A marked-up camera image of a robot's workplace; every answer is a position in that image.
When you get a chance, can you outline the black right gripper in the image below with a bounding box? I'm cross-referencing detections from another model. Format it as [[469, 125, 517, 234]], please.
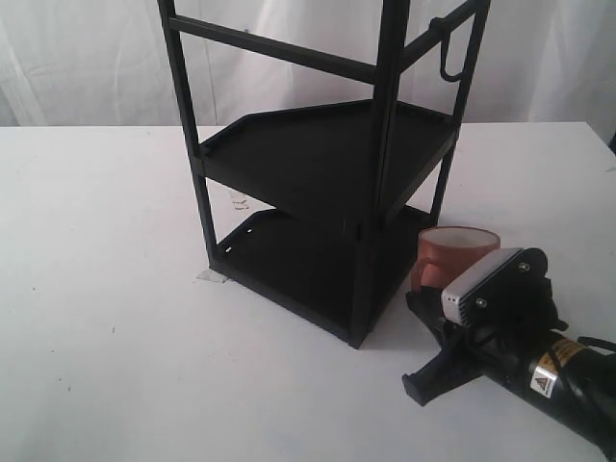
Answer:
[[401, 247, 560, 406]]

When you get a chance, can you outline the terracotta pink cup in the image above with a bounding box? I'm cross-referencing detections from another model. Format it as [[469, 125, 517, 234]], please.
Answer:
[[410, 226, 501, 293]]

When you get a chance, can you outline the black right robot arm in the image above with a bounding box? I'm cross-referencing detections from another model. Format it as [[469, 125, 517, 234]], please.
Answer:
[[402, 247, 615, 461]]

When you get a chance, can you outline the black metal shelf rack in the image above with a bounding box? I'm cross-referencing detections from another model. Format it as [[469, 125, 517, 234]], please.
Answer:
[[158, 1, 490, 348]]

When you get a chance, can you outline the black rack hook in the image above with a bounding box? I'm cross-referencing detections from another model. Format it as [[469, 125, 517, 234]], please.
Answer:
[[428, 17, 464, 83]]

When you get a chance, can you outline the white backdrop curtain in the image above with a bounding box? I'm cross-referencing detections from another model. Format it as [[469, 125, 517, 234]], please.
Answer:
[[1, 1, 615, 138]]

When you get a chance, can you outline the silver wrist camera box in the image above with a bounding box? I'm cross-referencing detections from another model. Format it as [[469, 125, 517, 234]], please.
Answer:
[[441, 247, 523, 325]]

